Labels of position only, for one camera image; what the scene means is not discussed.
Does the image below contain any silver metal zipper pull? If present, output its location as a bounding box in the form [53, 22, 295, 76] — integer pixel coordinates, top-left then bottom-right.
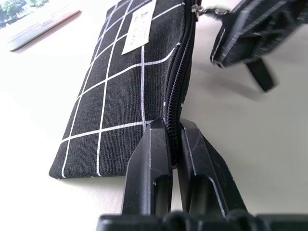
[191, 1, 232, 22]

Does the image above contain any flat white grey board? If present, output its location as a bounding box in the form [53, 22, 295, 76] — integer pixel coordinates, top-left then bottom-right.
[7, 9, 82, 52]

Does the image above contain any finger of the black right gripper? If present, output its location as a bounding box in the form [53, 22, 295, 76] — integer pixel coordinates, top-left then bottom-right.
[244, 57, 277, 92]
[209, 0, 308, 69]

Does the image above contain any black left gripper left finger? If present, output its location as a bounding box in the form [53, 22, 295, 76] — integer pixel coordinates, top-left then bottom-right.
[121, 117, 174, 216]

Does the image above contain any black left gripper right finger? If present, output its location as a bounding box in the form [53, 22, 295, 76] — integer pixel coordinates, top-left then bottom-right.
[177, 117, 249, 216]

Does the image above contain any black white grid zip pouch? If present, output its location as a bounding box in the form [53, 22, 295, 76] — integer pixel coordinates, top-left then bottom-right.
[48, 0, 202, 180]

